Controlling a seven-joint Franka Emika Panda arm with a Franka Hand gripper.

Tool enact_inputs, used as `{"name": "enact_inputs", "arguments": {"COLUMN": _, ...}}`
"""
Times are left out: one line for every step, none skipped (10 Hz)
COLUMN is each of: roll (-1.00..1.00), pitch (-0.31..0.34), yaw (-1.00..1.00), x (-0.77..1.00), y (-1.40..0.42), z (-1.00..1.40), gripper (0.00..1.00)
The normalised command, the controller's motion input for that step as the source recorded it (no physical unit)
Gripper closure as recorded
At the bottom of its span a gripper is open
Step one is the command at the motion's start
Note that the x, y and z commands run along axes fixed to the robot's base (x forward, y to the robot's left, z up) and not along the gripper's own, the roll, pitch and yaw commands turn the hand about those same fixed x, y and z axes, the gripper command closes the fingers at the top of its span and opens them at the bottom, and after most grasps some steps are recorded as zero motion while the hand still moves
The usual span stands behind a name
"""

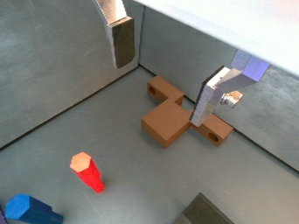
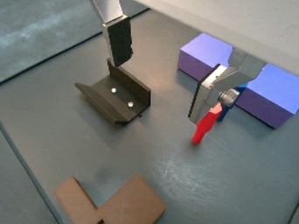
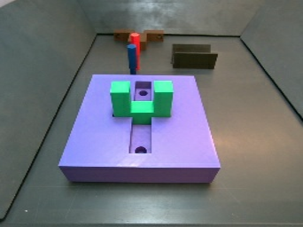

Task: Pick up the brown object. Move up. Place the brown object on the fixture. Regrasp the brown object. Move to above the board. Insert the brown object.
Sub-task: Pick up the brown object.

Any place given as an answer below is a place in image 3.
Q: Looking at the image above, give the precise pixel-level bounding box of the brown T-shaped block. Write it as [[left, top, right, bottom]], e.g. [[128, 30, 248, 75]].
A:
[[113, 28, 164, 51]]

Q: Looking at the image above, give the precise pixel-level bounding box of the black fixture block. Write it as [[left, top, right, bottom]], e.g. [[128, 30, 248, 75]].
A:
[[172, 44, 217, 69]]

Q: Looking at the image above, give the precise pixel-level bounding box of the green U-shaped block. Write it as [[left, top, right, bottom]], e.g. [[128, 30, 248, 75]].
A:
[[109, 81, 173, 125]]

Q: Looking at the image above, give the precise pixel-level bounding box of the purple base block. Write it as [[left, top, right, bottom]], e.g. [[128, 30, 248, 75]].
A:
[[58, 74, 220, 183]]

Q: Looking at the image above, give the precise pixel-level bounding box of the blue cylinder peg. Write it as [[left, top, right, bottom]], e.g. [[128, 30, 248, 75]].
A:
[[126, 44, 137, 74]]

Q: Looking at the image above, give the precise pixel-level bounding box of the red cylinder peg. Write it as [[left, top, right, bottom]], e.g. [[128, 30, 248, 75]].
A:
[[130, 32, 140, 70]]

